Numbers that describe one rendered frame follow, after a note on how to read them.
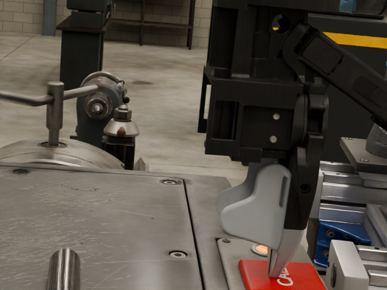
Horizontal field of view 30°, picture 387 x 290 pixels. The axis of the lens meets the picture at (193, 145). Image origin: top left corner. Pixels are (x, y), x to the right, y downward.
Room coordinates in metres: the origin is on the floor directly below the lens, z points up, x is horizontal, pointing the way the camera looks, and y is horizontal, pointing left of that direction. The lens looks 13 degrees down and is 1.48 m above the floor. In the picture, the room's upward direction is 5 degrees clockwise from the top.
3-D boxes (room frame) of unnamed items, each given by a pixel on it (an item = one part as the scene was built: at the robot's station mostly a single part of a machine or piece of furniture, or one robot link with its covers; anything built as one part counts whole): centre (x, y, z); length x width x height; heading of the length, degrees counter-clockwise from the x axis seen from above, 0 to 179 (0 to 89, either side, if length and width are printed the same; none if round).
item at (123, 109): (1.56, 0.16, 1.17); 0.04 x 0.04 x 0.03
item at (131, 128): (1.56, 0.16, 1.13); 0.08 x 0.08 x 0.03
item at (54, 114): (0.95, 0.19, 1.27); 0.02 x 0.02 x 0.12
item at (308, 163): (0.49, -0.07, 1.35); 0.05 x 0.02 x 0.09; 5
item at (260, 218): (0.49, -0.05, 1.31); 0.06 x 0.03 x 0.09; 95
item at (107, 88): (2.14, 0.29, 1.01); 0.30 x 0.20 x 0.29; 5
